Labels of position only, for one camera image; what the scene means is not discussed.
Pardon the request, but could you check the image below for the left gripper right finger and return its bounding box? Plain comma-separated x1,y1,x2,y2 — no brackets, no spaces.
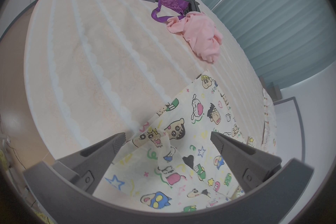
211,132,282,193

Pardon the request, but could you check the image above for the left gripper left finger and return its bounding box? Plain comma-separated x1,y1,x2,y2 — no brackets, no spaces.
56,132,126,194

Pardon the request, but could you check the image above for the white printed pyjama top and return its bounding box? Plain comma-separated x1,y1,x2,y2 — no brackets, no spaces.
93,69,263,214

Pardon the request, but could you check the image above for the bed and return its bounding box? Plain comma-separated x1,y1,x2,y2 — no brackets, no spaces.
24,0,306,215

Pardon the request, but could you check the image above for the white printed pillow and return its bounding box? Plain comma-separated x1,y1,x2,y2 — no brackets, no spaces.
262,88,277,155

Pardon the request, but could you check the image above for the grey bedside table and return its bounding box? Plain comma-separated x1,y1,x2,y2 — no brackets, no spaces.
260,77,281,103

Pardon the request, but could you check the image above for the pink garment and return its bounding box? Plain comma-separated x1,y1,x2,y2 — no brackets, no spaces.
167,11,223,63

